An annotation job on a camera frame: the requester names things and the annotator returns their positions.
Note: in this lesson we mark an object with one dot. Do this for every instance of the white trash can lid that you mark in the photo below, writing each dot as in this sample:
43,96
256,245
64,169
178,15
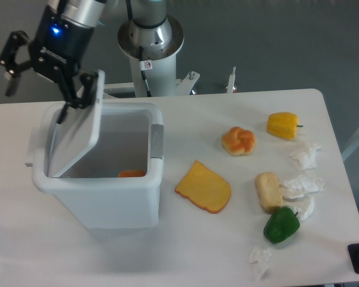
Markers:
77,134

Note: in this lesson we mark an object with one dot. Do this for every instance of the knotted bread roll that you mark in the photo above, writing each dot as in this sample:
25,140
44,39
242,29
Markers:
238,141

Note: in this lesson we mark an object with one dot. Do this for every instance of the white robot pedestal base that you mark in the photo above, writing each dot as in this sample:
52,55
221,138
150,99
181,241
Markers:
160,81

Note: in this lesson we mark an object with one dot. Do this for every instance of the crumpled white paper lower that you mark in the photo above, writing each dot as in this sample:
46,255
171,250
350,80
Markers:
302,207

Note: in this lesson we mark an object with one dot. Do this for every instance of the crumpled white paper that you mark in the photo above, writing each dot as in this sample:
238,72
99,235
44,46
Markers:
301,186
302,207
259,258
305,156

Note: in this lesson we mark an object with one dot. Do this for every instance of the yellow bell pepper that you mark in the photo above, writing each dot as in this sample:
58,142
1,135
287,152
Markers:
283,125

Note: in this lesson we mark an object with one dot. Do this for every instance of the yellow toast slice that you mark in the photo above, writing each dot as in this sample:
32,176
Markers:
204,188

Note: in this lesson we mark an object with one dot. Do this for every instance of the orange item inside bin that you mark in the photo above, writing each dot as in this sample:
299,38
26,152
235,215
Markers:
130,173

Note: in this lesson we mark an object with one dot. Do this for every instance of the beige bread block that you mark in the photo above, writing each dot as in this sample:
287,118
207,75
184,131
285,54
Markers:
268,189

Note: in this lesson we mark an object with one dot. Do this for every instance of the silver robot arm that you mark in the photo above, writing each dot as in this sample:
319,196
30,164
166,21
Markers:
149,37

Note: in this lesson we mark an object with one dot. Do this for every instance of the white plastic trash can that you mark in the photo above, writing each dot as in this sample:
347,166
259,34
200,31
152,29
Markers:
131,137

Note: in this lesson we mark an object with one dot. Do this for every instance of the crumpled white paper middle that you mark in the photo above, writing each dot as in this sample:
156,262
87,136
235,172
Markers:
301,186

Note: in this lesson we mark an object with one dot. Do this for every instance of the green bell pepper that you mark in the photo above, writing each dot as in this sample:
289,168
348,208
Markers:
282,224

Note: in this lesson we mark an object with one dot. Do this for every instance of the crumpled white paper front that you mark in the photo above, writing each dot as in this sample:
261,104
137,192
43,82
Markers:
259,258

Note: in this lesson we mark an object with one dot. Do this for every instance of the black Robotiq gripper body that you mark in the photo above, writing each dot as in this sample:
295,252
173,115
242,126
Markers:
58,46

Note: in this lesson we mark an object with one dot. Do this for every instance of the crumpled white paper upper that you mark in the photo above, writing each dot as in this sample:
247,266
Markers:
305,156

